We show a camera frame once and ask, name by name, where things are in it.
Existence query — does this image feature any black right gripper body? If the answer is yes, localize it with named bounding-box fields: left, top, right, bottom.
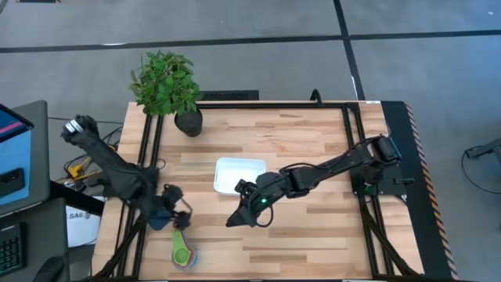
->
left=250, top=171, right=293, bottom=209

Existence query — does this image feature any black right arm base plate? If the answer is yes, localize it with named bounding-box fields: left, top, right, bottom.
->
left=349, top=164, right=416, bottom=197

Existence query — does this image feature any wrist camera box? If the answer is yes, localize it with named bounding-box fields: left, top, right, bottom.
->
left=233, top=178, right=254, bottom=197
left=161, top=183, right=185, bottom=205

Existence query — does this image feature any yellow cable connector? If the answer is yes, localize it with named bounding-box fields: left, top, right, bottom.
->
left=67, top=158, right=93, bottom=181

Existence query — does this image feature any grey desk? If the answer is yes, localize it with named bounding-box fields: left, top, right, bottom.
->
left=0, top=99, right=71, bottom=282

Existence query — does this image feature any black floor grille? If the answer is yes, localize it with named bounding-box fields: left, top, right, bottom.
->
left=197, top=89, right=260, bottom=102

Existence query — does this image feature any white plastic basket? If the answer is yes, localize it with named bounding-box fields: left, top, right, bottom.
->
left=213, top=157, right=268, bottom=197

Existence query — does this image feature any laptop screen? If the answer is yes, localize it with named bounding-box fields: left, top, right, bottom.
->
left=0, top=103, right=35, bottom=144

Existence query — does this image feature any grey floor stand leg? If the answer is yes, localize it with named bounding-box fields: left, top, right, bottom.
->
left=464, top=136, right=501, bottom=161

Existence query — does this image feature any black mat with hazard stripe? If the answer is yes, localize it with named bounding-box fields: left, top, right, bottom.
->
left=381, top=100, right=459, bottom=281

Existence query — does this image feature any black looped gripper cable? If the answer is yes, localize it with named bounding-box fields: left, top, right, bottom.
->
left=250, top=191, right=275, bottom=229

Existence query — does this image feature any white paper sheet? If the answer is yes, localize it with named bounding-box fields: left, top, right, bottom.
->
left=65, top=209, right=103, bottom=248

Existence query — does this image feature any green measuring cup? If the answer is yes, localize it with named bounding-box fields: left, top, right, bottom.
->
left=171, top=230, right=193, bottom=266

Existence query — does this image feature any thin black floor cable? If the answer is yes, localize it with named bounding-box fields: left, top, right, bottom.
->
left=460, top=150, right=501, bottom=196

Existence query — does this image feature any black metal bar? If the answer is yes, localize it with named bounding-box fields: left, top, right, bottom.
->
left=49, top=179, right=106, bottom=216

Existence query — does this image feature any black keyboard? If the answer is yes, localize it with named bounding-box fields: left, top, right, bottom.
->
left=0, top=222, right=27, bottom=277

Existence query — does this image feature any green plant in black pot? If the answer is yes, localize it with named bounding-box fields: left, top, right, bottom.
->
left=128, top=49, right=204, bottom=138

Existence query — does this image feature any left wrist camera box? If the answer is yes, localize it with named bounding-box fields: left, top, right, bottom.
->
left=161, top=183, right=185, bottom=205

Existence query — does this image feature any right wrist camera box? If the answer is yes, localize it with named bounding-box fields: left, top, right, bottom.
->
left=233, top=178, right=254, bottom=197

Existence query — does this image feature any black aluminium table frame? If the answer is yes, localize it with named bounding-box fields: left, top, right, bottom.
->
left=92, top=100, right=422, bottom=281

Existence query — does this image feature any teal measuring cup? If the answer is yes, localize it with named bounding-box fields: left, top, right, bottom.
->
left=171, top=230, right=199, bottom=272

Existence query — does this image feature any black computer mouse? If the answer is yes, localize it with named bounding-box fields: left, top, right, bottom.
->
left=33, top=255, right=66, bottom=282

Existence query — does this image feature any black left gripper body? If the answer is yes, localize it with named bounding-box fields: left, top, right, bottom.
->
left=146, top=195, right=181, bottom=232

